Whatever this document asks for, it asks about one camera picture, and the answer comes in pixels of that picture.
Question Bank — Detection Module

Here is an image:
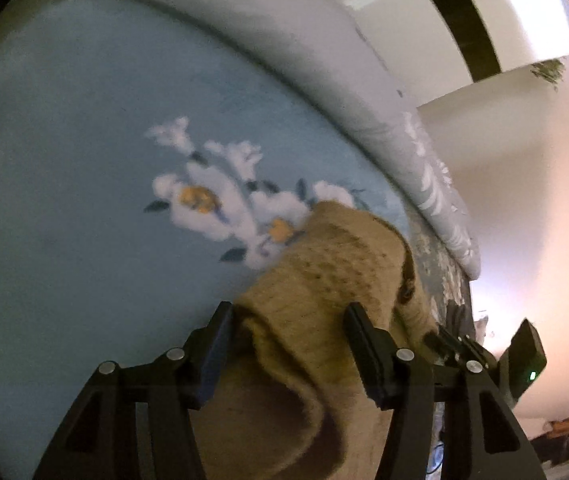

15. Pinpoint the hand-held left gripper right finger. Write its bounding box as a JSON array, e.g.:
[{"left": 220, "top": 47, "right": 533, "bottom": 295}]
[{"left": 343, "top": 302, "right": 548, "bottom": 480}]

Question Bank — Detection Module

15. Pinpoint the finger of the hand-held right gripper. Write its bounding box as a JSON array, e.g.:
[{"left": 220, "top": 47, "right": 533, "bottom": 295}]
[{"left": 423, "top": 326, "right": 496, "bottom": 369}]

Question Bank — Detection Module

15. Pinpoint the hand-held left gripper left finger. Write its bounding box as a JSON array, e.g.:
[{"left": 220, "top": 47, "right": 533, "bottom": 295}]
[{"left": 32, "top": 301, "right": 236, "bottom": 480}]

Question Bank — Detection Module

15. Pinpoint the tan knitted sweater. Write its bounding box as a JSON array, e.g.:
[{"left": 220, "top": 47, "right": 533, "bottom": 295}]
[{"left": 192, "top": 200, "right": 446, "bottom": 480}]

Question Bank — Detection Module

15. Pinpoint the brown bag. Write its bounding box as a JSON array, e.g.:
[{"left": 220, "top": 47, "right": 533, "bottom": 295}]
[{"left": 529, "top": 414, "right": 569, "bottom": 467}]

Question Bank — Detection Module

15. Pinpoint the grey floral quilt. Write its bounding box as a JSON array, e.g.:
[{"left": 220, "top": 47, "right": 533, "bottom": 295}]
[{"left": 49, "top": 0, "right": 483, "bottom": 279}]

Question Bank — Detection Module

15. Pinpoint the blue floral bedsheet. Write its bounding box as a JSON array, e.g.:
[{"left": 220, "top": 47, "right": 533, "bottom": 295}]
[{"left": 0, "top": 0, "right": 471, "bottom": 480}]

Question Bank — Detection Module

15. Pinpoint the green leaf wall decal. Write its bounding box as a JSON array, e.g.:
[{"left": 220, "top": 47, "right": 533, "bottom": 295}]
[{"left": 529, "top": 58, "right": 566, "bottom": 92}]

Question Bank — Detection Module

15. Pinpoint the black door frame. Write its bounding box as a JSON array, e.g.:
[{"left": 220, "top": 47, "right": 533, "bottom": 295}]
[{"left": 405, "top": 0, "right": 503, "bottom": 83}]

